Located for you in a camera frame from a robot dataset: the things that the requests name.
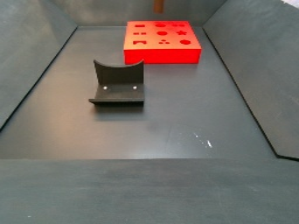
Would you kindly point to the brown oval peg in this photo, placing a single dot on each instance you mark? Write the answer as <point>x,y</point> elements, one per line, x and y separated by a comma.
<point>158,6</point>

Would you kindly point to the black curved holder stand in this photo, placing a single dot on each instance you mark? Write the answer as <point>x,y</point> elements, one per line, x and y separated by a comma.
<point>120,83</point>

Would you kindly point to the red shape sorter block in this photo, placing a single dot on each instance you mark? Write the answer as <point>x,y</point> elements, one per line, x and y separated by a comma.
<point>160,42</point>

